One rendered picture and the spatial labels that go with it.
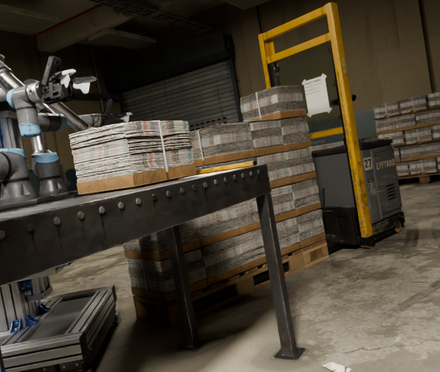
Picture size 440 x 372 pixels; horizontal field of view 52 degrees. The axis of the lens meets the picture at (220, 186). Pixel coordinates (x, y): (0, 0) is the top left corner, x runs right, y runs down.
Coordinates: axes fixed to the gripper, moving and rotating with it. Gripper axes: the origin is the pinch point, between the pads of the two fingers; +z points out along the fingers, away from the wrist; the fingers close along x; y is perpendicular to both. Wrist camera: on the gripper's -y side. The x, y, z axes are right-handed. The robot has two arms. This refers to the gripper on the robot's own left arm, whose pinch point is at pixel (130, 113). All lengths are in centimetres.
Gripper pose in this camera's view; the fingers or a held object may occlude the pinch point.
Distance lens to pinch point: 293.7
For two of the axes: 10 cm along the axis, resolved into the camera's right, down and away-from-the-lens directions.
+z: 8.6, -1.7, 4.8
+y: 1.0, 9.8, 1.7
